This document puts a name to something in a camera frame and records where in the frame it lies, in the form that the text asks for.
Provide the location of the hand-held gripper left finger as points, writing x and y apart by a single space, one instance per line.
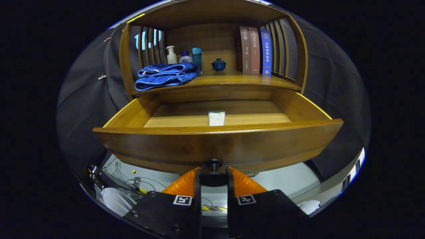
166 215

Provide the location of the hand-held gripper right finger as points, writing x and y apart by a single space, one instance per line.
262 215

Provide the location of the wooden drawer with black knob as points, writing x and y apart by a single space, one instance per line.
215 146

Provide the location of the white and green tube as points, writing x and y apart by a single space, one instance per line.
216 119

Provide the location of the wooden countertop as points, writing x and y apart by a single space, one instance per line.
232 79

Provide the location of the brown wooden cabinet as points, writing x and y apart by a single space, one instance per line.
212 39

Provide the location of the black backdrop cloth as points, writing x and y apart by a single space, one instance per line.
86 109

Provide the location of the folded blue towel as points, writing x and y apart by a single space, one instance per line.
166 78

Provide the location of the blue lidded teacup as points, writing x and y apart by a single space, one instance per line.
218 65

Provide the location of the white pump bottle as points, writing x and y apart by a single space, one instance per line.
171 58

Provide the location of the white bottle with blue cap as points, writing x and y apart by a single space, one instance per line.
185 59

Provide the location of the teal translucent bottle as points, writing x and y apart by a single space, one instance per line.
197 58

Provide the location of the blue book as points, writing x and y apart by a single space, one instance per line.
266 51

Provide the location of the reddish brown book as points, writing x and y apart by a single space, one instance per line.
254 49

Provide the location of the dark brown book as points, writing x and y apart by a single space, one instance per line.
245 49

